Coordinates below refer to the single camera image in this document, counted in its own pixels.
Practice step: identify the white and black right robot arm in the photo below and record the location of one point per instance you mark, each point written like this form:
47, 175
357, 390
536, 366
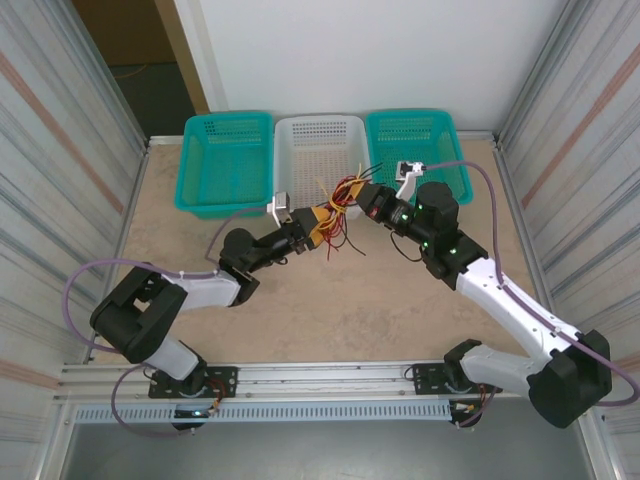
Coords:
495, 302

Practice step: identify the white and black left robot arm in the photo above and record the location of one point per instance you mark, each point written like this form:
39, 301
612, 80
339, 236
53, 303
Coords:
210, 290

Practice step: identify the white plastic basket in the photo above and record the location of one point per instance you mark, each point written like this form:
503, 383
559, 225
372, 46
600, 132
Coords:
315, 150

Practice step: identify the teal plastic basket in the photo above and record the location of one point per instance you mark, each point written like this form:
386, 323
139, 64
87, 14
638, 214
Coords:
440, 145
220, 160

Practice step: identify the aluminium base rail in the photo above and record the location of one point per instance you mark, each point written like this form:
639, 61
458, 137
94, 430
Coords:
320, 375

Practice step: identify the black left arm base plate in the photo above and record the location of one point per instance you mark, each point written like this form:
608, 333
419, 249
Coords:
225, 380

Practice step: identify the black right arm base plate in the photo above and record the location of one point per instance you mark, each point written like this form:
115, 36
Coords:
425, 377

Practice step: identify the brown wooden door frame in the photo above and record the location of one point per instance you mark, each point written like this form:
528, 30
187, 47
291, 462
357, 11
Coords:
180, 50

